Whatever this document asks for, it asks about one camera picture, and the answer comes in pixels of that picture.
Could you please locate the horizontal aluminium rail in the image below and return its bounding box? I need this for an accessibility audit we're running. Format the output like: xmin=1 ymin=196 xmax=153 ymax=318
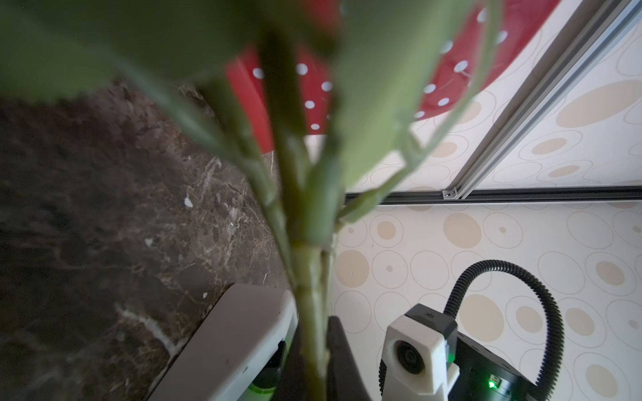
xmin=440 ymin=0 xmax=642 ymax=202

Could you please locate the white tape dispenser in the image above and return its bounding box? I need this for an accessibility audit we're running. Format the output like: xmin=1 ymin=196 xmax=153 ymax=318
xmin=150 ymin=283 xmax=298 ymax=400

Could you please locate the red polka dot toaster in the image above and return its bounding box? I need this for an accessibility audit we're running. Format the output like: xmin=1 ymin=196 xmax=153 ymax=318
xmin=226 ymin=0 xmax=559 ymax=153

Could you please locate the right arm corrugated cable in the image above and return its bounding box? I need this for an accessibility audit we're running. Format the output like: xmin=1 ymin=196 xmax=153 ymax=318
xmin=443 ymin=259 xmax=565 ymax=401

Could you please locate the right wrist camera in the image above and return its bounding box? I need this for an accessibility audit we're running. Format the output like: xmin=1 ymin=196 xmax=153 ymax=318
xmin=381 ymin=312 xmax=460 ymax=400

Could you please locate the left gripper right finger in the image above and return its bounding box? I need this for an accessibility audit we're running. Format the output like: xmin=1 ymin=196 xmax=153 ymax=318
xmin=327 ymin=316 xmax=371 ymax=401

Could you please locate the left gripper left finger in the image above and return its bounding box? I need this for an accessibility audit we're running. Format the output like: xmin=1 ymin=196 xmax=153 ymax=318
xmin=271 ymin=327 xmax=306 ymax=401

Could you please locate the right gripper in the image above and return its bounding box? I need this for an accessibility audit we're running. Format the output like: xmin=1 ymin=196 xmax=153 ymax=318
xmin=405 ymin=303 xmax=534 ymax=401

